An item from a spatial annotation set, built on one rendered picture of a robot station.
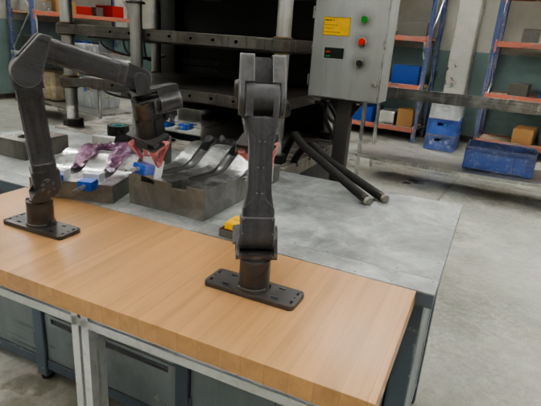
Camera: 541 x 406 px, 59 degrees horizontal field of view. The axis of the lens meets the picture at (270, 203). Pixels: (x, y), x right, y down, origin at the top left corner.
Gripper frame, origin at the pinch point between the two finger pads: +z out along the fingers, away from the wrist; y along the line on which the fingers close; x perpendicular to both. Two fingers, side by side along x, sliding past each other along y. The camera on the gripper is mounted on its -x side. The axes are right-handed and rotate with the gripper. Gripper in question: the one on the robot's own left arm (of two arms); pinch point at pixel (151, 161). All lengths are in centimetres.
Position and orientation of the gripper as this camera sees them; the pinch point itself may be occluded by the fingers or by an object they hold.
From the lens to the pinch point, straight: 139.6
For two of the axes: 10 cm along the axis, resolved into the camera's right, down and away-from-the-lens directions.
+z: -0.3, 7.6, 6.4
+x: -5.0, 5.5, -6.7
